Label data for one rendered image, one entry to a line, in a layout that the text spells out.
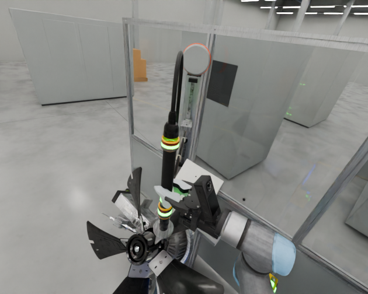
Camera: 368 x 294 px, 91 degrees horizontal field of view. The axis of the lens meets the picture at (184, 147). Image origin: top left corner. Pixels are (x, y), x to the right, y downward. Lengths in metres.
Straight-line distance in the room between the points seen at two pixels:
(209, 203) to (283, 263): 0.18
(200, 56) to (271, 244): 0.89
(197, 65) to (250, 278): 0.93
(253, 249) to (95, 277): 1.88
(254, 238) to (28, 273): 2.22
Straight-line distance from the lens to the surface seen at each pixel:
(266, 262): 0.49
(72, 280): 2.27
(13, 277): 2.49
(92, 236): 1.12
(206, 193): 0.43
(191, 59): 1.07
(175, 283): 0.86
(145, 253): 0.85
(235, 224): 0.47
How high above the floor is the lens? 1.99
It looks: 32 degrees down
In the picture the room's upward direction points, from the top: 7 degrees clockwise
